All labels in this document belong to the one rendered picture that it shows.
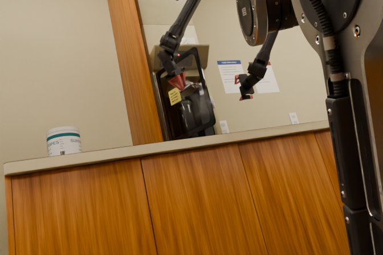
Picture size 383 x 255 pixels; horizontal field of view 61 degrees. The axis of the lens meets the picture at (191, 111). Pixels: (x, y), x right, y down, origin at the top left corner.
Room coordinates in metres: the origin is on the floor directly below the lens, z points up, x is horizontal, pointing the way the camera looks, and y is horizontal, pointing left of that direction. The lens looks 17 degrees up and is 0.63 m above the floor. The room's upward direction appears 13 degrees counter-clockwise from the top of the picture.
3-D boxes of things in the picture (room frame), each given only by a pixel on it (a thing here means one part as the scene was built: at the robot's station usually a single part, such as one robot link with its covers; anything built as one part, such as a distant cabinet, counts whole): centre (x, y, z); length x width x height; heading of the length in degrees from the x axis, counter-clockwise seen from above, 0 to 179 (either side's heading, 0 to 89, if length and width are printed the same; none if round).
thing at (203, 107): (1.50, 0.02, 1.19); 0.30 x 0.01 x 0.40; 50
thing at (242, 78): (1.58, -0.32, 1.20); 0.07 x 0.07 x 0.10; 24
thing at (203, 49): (1.63, -0.02, 1.46); 0.32 x 0.12 x 0.10; 115
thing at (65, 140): (1.31, 0.55, 1.02); 0.13 x 0.13 x 0.15
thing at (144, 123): (1.72, 0.28, 1.64); 0.49 x 0.03 x 1.40; 25
